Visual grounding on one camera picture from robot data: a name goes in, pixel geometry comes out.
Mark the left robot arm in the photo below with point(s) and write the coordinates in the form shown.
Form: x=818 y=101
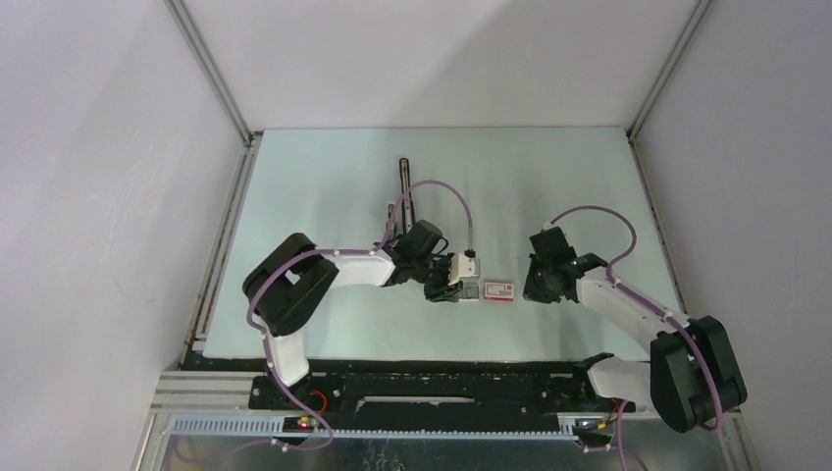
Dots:
x=287 y=287

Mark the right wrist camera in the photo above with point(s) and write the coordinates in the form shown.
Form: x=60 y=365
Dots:
x=549 y=226

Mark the white red staple box sleeve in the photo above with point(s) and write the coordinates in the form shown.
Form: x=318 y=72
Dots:
x=499 y=291

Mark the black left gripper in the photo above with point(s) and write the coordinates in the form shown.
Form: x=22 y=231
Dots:
x=443 y=292

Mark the staple box tray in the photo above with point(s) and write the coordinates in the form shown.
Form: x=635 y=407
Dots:
x=469 y=292

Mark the beige stapler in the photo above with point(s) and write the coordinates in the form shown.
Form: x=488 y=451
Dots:
x=390 y=209

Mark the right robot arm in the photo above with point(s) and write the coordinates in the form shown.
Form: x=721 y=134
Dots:
x=691 y=376

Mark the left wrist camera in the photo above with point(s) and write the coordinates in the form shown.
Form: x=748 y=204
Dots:
x=464 y=266

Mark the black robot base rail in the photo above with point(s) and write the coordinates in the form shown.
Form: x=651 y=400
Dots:
x=375 y=399

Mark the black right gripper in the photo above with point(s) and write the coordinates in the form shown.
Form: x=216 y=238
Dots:
x=532 y=292

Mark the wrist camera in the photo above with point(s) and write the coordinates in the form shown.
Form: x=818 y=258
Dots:
x=549 y=226
x=464 y=266

